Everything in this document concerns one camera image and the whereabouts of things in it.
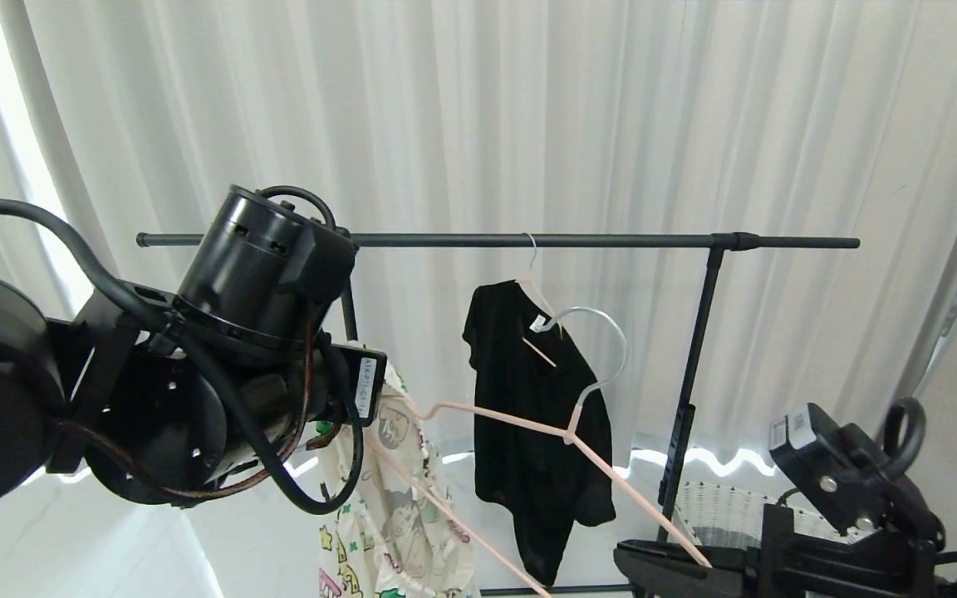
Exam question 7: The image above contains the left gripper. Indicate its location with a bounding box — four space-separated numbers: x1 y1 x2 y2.
225 336 388 453

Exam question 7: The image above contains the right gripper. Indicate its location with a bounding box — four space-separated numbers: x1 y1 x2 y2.
757 502 957 598

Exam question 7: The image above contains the cream printed garment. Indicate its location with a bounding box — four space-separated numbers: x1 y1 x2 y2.
317 341 479 598

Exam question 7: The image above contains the black garment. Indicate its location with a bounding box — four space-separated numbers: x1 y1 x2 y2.
462 281 617 587

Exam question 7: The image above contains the pink clothes hanger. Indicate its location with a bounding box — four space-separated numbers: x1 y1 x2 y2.
362 306 714 598
516 233 564 368

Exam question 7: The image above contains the white laundry basket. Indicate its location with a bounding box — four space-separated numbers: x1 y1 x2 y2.
665 480 870 553

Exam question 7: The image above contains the black clothes rack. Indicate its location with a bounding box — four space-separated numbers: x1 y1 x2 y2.
136 232 861 598

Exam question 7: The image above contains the white curtain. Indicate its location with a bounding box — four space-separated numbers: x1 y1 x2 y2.
0 0 957 499

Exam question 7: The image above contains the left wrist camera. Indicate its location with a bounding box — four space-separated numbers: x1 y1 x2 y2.
292 223 360 306

